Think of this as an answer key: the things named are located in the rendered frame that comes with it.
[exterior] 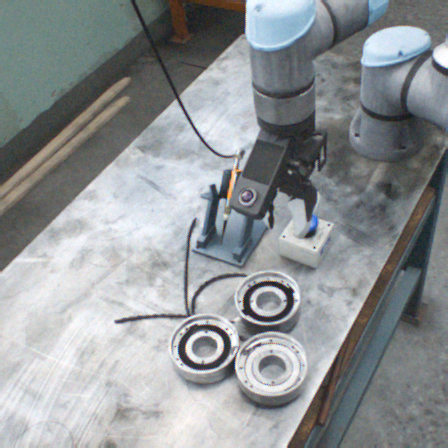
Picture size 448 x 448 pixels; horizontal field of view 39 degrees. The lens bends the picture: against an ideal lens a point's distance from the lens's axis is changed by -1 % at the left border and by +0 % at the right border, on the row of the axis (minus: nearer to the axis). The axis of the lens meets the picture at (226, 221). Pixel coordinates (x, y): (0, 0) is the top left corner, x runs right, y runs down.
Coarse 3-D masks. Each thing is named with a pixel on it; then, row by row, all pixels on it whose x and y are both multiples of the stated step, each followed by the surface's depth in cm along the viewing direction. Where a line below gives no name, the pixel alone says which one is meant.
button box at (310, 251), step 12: (288, 228) 107; (324, 228) 106; (288, 240) 105; (300, 240) 105; (312, 240) 105; (324, 240) 105; (288, 252) 107; (300, 252) 105; (312, 252) 104; (324, 252) 107; (312, 264) 106
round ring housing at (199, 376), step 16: (192, 320) 97; (208, 320) 98; (224, 320) 96; (176, 336) 96; (192, 336) 96; (208, 336) 96; (176, 352) 94; (192, 352) 94; (176, 368) 93; (224, 368) 91
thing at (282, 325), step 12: (252, 276) 101; (264, 276) 102; (276, 276) 102; (288, 276) 100; (240, 288) 100; (264, 288) 101; (276, 288) 101; (240, 300) 100; (252, 300) 100; (264, 300) 102; (276, 300) 101; (300, 300) 97; (240, 312) 97; (264, 312) 98; (276, 312) 97; (300, 312) 98; (252, 324) 96; (264, 324) 95; (276, 324) 95; (288, 324) 96
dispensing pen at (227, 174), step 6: (240, 150) 105; (234, 156) 105; (240, 156) 105; (234, 162) 106; (234, 168) 106; (228, 174) 105; (222, 180) 105; (228, 180) 105; (222, 186) 105; (228, 186) 105; (222, 192) 106; (222, 198) 106; (228, 204) 107; (228, 210) 108; (228, 216) 108; (222, 234) 109
